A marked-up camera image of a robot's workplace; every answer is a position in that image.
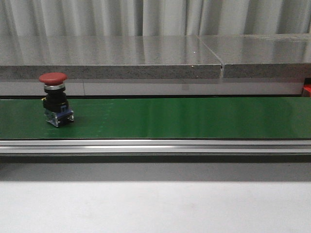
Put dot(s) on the grey stone countertop left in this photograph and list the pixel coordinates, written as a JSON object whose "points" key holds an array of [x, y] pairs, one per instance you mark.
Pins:
{"points": [[107, 57]]}

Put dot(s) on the red plastic bin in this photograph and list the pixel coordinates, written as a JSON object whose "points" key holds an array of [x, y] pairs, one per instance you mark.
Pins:
{"points": [[306, 90]]}

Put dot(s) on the grey stone countertop right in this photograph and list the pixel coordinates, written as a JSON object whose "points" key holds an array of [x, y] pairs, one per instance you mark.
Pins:
{"points": [[285, 56]]}

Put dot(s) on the red mushroom push button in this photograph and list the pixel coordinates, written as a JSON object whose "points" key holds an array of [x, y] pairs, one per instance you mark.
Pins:
{"points": [[56, 106]]}

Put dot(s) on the aluminium conveyor frame rail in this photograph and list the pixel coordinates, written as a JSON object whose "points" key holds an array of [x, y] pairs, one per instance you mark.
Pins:
{"points": [[153, 146]]}

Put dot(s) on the grey curtain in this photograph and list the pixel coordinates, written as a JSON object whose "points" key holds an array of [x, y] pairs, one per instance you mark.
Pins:
{"points": [[153, 17]]}

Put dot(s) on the grey stone countertop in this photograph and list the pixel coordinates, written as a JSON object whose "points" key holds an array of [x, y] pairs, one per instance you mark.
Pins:
{"points": [[107, 57], [285, 56]]}

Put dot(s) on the green conveyor belt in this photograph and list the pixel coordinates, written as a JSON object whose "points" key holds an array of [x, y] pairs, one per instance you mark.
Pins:
{"points": [[160, 118]]}

